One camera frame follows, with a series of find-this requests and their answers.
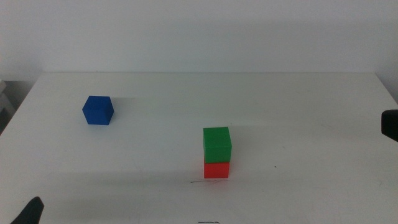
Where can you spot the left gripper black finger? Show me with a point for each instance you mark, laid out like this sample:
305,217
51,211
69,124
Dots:
31,213

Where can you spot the blue cube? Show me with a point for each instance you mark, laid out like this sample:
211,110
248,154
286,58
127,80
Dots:
98,110

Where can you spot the green cube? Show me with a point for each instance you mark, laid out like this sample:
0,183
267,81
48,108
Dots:
217,144

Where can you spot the red cube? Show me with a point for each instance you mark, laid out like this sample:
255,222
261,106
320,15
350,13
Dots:
216,170

